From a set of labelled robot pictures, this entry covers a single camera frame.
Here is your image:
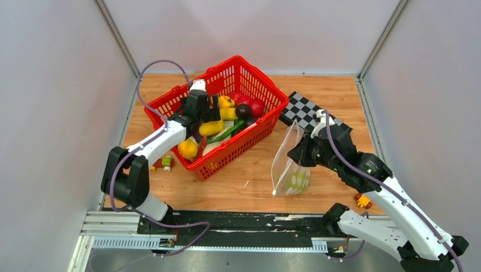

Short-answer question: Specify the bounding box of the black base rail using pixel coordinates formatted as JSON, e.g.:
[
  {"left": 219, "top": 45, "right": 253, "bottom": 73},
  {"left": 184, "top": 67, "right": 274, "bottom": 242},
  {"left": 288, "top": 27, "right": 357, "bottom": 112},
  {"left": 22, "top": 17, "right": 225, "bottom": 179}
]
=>
[{"left": 81, "top": 208, "right": 399, "bottom": 253}]

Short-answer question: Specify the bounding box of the clear polka dot zip bag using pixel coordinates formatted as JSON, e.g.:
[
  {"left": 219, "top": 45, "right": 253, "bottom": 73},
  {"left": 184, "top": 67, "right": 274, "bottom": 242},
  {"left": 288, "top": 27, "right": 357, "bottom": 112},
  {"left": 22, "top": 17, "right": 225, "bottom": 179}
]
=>
[{"left": 271, "top": 121, "right": 308, "bottom": 197}]

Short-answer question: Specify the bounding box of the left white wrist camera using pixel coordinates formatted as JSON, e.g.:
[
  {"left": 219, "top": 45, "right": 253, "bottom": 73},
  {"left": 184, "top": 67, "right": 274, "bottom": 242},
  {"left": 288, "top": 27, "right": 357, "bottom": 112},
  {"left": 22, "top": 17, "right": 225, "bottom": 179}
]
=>
[{"left": 189, "top": 79, "right": 207, "bottom": 92}]

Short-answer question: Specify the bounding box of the yellow bell pepper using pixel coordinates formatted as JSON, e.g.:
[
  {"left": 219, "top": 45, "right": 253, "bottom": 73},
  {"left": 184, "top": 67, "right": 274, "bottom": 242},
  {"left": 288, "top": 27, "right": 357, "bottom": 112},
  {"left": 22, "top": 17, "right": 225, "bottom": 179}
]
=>
[{"left": 218, "top": 95, "right": 236, "bottom": 109}]

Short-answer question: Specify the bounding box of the red plastic shopping basket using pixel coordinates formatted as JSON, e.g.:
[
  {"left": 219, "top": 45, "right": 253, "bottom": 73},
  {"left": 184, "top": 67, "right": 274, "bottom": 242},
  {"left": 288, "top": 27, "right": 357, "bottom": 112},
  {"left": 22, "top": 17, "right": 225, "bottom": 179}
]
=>
[{"left": 144, "top": 55, "right": 290, "bottom": 182}]

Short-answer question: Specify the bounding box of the black white chessboard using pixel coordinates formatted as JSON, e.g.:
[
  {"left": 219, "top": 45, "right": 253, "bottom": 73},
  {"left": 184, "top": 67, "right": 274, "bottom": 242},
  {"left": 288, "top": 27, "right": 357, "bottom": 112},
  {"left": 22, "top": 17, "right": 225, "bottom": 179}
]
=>
[{"left": 279, "top": 91, "right": 353, "bottom": 135}]

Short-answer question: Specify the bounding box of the red green toy block car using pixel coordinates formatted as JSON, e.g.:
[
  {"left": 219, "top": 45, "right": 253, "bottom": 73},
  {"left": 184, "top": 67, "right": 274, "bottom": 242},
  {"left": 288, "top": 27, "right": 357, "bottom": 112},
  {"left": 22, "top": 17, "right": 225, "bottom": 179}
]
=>
[{"left": 150, "top": 155, "right": 175, "bottom": 172}]

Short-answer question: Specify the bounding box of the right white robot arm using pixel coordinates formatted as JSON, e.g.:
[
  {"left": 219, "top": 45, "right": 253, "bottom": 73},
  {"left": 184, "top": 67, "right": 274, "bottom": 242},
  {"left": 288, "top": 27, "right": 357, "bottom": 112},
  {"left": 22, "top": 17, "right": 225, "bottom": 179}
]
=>
[{"left": 287, "top": 125, "right": 469, "bottom": 271}]

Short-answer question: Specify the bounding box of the red apple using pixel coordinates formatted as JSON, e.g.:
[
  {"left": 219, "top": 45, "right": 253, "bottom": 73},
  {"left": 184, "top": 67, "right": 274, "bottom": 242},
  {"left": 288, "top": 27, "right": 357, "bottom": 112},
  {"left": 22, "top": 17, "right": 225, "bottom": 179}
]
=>
[{"left": 248, "top": 99, "right": 265, "bottom": 118}]

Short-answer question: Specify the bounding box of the yellow lemon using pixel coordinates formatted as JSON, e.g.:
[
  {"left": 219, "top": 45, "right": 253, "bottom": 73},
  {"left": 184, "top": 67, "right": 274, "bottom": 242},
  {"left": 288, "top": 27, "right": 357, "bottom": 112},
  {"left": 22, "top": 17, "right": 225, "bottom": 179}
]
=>
[{"left": 177, "top": 138, "right": 199, "bottom": 160}]

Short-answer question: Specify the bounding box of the green pear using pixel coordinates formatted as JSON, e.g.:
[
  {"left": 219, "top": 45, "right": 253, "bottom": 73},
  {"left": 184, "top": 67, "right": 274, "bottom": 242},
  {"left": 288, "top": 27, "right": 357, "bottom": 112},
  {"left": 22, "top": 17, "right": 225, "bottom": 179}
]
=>
[{"left": 286, "top": 171, "right": 311, "bottom": 194}]

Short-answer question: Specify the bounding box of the yellow mango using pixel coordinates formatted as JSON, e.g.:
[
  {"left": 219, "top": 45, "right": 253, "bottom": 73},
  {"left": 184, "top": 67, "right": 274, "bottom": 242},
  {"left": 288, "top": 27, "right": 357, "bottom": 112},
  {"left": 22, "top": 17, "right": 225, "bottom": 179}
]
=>
[{"left": 199, "top": 120, "right": 224, "bottom": 137}]

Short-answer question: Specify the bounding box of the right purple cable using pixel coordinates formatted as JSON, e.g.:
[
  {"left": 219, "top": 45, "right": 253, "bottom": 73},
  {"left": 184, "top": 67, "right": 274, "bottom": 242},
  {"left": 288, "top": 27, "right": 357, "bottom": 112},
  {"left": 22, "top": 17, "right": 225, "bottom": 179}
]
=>
[{"left": 322, "top": 109, "right": 465, "bottom": 272}]

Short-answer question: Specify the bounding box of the yellow red toy block car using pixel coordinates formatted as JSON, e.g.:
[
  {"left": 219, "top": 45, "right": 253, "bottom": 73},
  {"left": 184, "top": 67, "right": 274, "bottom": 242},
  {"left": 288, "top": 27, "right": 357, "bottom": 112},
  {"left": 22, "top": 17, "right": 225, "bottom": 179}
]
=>
[{"left": 354, "top": 193, "right": 373, "bottom": 209}]

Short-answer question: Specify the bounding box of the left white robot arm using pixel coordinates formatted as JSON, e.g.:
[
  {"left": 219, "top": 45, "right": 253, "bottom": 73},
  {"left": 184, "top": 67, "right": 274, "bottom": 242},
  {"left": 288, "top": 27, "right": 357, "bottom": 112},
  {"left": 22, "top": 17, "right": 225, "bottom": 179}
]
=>
[{"left": 100, "top": 89, "right": 220, "bottom": 234}]

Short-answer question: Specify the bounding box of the watermelon slice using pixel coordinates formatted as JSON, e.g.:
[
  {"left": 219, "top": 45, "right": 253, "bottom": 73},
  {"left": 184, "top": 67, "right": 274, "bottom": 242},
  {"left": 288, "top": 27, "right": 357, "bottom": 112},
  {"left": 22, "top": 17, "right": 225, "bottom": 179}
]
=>
[{"left": 196, "top": 136, "right": 208, "bottom": 160}]

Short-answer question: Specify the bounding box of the green chili pepper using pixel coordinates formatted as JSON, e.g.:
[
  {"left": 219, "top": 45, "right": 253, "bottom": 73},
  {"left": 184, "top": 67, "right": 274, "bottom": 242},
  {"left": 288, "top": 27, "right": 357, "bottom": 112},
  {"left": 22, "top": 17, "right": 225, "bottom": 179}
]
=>
[{"left": 207, "top": 120, "right": 244, "bottom": 145}]

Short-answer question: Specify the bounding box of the purple cable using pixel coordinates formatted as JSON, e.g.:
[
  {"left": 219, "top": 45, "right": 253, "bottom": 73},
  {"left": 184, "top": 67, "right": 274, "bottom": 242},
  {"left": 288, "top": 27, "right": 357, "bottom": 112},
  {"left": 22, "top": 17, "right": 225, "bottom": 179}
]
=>
[
  {"left": 322, "top": 109, "right": 465, "bottom": 272},
  {"left": 109, "top": 59, "right": 211, "bottom": 258}
]

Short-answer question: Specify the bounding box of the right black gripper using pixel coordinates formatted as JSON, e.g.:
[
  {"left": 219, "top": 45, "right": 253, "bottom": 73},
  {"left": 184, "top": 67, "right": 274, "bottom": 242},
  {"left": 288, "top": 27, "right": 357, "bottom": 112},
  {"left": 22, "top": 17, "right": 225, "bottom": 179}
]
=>
[{"left": 288, "top": 130, "right": 340, "bottom": 172}]

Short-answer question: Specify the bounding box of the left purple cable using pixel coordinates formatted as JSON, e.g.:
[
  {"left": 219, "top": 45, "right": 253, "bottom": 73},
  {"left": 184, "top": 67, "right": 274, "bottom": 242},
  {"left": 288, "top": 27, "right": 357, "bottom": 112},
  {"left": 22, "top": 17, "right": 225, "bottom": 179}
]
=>
[{"left": 109, "top": 59, "right": 211, "bottom": 258}]

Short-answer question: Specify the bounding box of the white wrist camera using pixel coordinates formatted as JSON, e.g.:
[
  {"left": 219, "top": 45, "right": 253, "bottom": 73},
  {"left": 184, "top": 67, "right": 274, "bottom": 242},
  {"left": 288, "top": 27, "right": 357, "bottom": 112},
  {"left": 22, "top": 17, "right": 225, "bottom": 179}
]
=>
[
  {"left": 189, "top": 79, "right": 207, "bottom": 92},
  {"left": 310, "top": 109, "right": 335, "bottom": 138}
]

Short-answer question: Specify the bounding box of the white radish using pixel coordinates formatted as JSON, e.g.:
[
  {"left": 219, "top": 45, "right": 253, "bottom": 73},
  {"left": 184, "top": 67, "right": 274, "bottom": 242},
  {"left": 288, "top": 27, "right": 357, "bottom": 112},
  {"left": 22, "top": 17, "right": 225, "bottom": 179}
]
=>
[{"left": 202, "top": 127, "right": 234, "bottom": 156}]

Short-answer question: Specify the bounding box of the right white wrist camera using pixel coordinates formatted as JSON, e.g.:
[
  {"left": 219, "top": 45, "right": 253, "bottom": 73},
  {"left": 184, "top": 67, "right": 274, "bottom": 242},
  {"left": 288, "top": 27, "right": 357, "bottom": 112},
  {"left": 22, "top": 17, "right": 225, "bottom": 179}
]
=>
[{"left": 310, "top": 109, "right": 335, "bottom": 138}]

